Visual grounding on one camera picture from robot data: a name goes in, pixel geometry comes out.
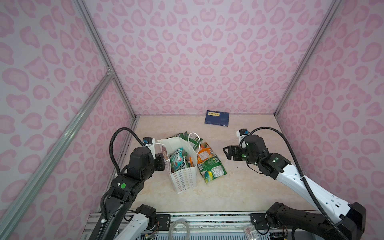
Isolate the aluminium frame strut left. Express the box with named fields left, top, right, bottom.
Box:
left=1, top=73, right=113, bottom=239

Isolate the orange snack packet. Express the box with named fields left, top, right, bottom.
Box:
left=198, top=142, right=215, bottom=164

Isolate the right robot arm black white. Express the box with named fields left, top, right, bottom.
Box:
left=223, top=135, right=367, bottom=240

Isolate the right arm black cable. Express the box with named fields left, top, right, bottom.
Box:
left=248, top=126, right=349, bottom=240

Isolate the dark blue booklet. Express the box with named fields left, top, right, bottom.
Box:
left=205, top=110, right=230, bottom=127

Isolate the green snack packet front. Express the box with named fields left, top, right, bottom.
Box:
left=198, top=156, right=227, bottom=184

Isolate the teal Fox's mint candy bag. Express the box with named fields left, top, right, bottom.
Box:
left=170, top=148, right=187, bottom=173

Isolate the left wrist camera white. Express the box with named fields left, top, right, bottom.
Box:
left=143, top=137, right=156, bottom=159

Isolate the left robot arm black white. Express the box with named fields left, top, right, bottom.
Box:
left=90, top=147, right=165, bottom=240

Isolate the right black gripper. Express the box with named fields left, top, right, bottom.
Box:
left=220, top=144, right=260, bottom=166

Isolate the pink orange Fox's candy bag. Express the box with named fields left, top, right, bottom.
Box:
left=189, top=157, right=194, bottom=168

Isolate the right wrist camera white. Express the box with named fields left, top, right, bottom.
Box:
left=236, top=129, right=249, bottom=149

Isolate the small clear plastic packet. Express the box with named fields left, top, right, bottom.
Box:
left=243, top=225, right=260, bottom=240

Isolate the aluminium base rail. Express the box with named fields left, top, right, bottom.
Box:
left=80, top=209, right=346, bottom=240

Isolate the green snack packet back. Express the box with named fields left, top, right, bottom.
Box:
left=175, top=131, right=203, bottom=150

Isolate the white paper bag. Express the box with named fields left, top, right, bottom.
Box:
left=156, top=133, right=201, bottom=194

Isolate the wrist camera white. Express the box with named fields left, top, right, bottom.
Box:
left=143, top=137, right=156, bottom=159
left=236, top=129, right=249, bottom=149

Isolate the clear coiled tube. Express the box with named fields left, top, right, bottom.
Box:
left=168, top=219, right=191, bottom=240

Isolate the green snack packet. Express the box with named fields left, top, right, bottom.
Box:
left=198, top=156, right=227, bottom=184
left=175, top=131, right=203, bottom=150

